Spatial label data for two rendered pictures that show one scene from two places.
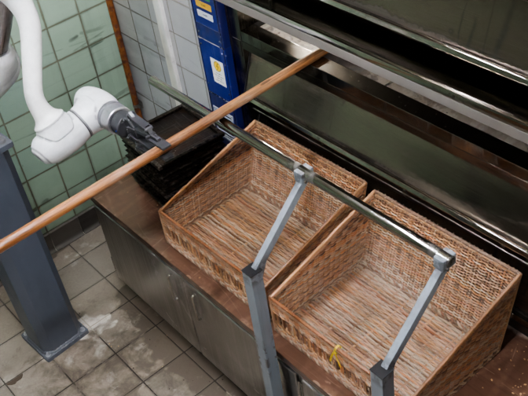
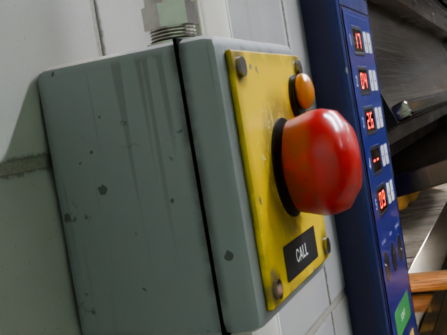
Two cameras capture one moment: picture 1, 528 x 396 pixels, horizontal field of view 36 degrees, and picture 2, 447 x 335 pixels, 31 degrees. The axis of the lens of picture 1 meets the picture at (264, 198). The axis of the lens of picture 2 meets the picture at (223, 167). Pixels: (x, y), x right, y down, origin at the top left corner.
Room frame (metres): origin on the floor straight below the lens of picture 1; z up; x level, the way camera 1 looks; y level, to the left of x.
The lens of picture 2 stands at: (3.13, 0.63, 1.48)
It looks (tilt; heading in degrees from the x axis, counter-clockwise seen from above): 3 degrees down; 235
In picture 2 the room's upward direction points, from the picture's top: 9 degrees counter-clockwise
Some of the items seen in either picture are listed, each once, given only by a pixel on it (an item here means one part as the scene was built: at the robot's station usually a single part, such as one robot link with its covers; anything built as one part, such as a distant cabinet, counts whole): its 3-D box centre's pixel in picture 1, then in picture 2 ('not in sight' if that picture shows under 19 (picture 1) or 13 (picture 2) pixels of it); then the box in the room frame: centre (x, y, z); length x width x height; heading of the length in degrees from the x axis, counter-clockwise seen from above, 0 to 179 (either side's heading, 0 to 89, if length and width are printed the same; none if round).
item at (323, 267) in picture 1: (390, 302); not in sight; (1.59, -0.32, 0.72); 0.56 x 0.49 x 0.28; 35
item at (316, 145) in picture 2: not in sight; (311, 163); (2.93, 0.40, 1.46); 0.04 x 0.04 x 0.04; 35
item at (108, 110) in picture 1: (115, 118); not in sight; (2.06, 0.40, 1.19); 0.09 x 0.06 x 0.09; 126
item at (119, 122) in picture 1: (130, 127); not in sight; (2.00, 0.36, 1.19); 0.09 x 0.07 x 0.08; 36
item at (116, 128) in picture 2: not in sight; (201, 179); (2.95, 0.36, 1.46); 0.10 x 0.07 x 0.10; 35
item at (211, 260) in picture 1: (261, 213); not in sight; (2.07, 0.02, 0.72); 0.56 x 0.49 x 0.28; 36
